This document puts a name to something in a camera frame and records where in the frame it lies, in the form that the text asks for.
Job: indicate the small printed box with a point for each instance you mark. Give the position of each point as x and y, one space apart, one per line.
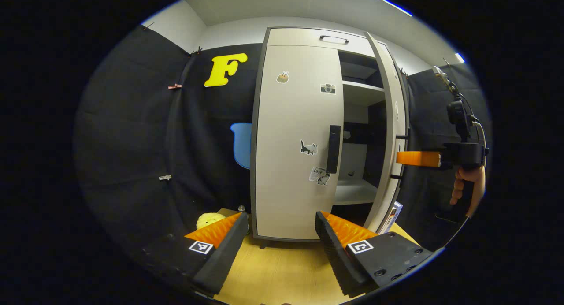
392 214

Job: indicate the grey cabinet top drawer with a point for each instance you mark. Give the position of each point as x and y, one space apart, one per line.
291 37

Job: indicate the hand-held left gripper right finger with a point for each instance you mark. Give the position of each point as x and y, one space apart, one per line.
335 256

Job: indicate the grey cabinet door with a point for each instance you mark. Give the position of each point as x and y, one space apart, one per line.
286 128
390 89

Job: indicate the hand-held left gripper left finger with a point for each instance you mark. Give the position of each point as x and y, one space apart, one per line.
229 252

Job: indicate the small ceiling light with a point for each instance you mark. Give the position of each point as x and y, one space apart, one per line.
460 57

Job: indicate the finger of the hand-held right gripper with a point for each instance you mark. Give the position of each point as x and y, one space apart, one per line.
418 158

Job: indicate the black backdrop cloth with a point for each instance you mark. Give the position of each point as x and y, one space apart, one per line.
128 133

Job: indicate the grey double-door shoe cabinet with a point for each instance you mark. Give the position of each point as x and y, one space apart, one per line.
299 36

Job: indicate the black clip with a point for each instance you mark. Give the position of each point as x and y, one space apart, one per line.
196 51
148 26

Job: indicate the yellow plush toy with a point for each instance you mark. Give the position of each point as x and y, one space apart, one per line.
209 220

